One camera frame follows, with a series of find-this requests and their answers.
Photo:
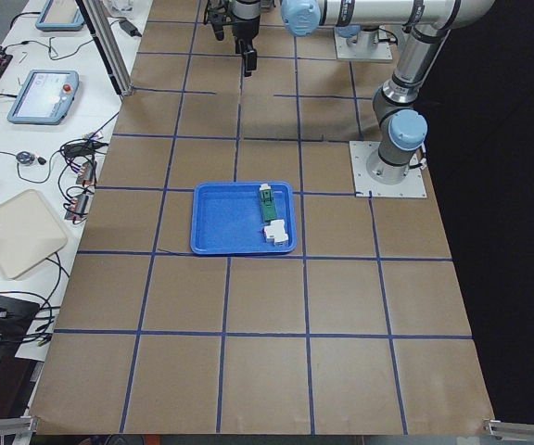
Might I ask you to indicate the aluminium frame post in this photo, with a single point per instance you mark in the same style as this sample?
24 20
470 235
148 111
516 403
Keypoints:
93 13

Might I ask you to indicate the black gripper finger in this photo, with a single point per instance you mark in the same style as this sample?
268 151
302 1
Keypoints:
249 61

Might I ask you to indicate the white circuit breaker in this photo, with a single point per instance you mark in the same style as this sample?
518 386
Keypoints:
275 232

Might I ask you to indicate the aluminium corner bracket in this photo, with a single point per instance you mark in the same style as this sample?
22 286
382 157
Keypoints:
506 430
24 426

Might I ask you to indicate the blue plastic tray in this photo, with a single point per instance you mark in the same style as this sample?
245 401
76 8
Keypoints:
226 219

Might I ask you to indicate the far blue teach pendant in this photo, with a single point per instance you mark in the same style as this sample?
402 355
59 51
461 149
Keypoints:
60 16

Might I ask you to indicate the left aluminium corner bracket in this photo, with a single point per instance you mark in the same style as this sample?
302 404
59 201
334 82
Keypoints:
24 426

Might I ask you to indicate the beige plastic tray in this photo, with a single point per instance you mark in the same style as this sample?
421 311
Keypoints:
29 233

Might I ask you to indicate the near blue teach pendant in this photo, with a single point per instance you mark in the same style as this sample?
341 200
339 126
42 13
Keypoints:
45 97

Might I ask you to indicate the small circuit board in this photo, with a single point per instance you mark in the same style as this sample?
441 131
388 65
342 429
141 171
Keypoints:
87 173
76 210

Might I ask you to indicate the right aluminium corner bracket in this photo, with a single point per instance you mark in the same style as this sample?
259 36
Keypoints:
506 430

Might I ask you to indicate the black power adapter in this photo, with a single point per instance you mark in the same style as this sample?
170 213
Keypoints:
129 28

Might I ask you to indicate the green terminal block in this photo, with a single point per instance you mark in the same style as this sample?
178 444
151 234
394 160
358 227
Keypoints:
267 203

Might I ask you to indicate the lower small circuit board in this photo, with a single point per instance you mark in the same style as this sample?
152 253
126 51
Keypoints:
76 210

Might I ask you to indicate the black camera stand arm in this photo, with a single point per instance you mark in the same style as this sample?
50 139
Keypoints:
11 325

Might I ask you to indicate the blue teach pendant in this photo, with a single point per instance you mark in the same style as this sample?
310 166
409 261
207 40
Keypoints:
60 16
45 97

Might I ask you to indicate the round silver puck device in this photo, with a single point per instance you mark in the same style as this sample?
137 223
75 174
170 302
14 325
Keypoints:
25 158

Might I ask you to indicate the upper small circuit board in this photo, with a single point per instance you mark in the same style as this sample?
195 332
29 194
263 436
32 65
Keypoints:
87 173

